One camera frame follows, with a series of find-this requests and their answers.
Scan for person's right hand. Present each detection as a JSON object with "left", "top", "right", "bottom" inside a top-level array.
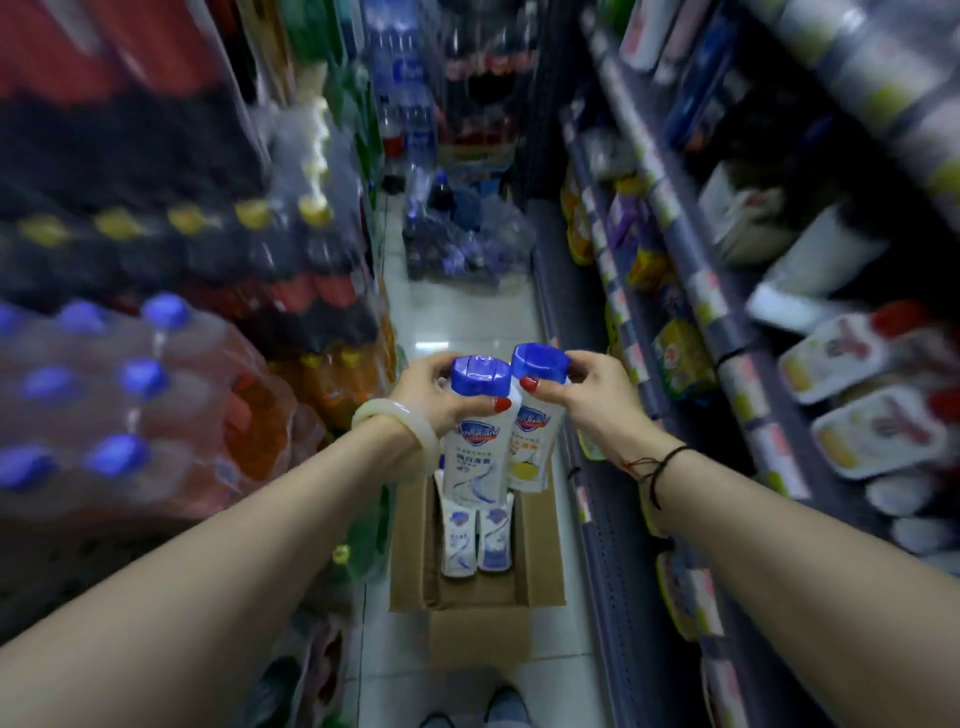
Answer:
[{"left": 520, "top": 348, "right": 667, "bottom": 471}]

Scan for person's left hand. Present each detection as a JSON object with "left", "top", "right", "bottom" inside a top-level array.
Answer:
[{"left": 389, "top": 351, "right": 514, "bottom": 452}]

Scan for white bottle blue cap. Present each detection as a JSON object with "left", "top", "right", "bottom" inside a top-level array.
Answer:
[
  {"left": 438, "top": 480, "right": 479, "bottom": 579},
  {"left": 477, "top": 491, "right": 516, "bottom": 574},
  {"left": 438, "top": 354, "right": 523, "bottom": 512}
]

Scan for white bottle yellow lemon print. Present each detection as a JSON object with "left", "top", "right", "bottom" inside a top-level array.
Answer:
[{"left": 506, "top": 342, "right": 573, "bottom": 495}]

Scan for person's left forearm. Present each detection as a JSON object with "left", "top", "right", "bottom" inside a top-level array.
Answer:
[{"left": 0, "top": 417, "right": 426, "bottom": 728}]

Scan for person's right forearm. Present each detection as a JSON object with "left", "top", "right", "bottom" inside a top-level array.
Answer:
[{"left": 639, "top": 448, "right": 960, "bottom": 728}]

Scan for pale jade bangle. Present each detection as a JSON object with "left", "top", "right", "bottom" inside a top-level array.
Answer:
[{"left": 350, "top": 397, "right": 441, "bottom": 479}]

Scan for yellow green packet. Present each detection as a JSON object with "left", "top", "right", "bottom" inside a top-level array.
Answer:
[{"left": 651, "top": 318, "right": 720, "bottom": 408}]

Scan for pack of orange soda bottles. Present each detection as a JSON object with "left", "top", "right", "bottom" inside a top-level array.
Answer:
[{"left": 266, "top": 330, "right": 399, "bottom": 432}]

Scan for brown cardboard box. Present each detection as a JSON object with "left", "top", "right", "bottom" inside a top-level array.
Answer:
[{"left": 387, "top": 463, "right": 568, "bottom": 614}]

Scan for row of yellow packets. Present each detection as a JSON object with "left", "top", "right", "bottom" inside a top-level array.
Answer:
[{"left": 561, "top": 163, "right": 603, "bottom": 268}]

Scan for purple and yellow packets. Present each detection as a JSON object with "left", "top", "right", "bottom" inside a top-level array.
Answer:
[{"left": 606, "top": 178, "right": 680, "bottom": 295}]

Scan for wrapped bottle packs on floor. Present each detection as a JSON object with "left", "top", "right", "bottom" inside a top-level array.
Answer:
[{"left": 402, "top": 171, "right": 537, "bottom": 286}]

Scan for grey metal store shelf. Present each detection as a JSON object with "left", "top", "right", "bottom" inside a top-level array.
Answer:
[{"left": 525, "top": 0, "right": 960, "bottom": 728}]

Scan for pack of red-capped dark soda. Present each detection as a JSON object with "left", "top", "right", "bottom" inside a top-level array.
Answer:
[{"left": 180, "top": 270, "right": 384, "bottom": 357}]

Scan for yellow-edged white packets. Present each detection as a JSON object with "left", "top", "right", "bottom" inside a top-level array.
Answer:
[{"left": 655, "top": 551, "right": 727, "bottom": 645}]

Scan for row of dark soda bottles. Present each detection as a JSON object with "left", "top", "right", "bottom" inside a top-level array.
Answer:
[{"left": 441, "top": 30, "right": 537, "bottom": 155}]

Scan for row of red-capped white pouches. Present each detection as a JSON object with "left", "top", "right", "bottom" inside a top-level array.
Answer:
[{"left": 776, "top": 300, "right": 960, "bottom": 575}]

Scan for stack of blue-labelled water bottles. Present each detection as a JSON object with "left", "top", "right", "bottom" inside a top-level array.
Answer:
[{"left": 371, "top": 0, "right": 440, "bottom": 177}]

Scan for pack of green soda bottles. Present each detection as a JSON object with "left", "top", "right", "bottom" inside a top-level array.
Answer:
[{"left": 281, "top": 0, "right": 385, "bottom": 211}]

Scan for blue packets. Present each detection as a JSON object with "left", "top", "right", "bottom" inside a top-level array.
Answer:
[{"left": 658, "top": 11, "right": 747, "bottom": 155}]

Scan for pack of blue-capped water bottles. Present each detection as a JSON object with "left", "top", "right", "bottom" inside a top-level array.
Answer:
[{"left": 0, "top": 292, "right": 305, "bottom": 522}]

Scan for pack of yellow-capped dark soda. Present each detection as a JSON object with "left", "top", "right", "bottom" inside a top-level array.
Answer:
[{"left": 0, "top": 191, "right": 361, "bottom": 316}]

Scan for pack of red-labelled soda bottles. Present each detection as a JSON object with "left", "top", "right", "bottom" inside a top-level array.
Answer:
[{"left": 0, "top": 0, "right": 264, "bottom": 219}]

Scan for black cord bracelet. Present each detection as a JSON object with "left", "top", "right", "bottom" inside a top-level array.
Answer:
[{"left": 648, "top": 444, "right": 696, "bottom": 511}]

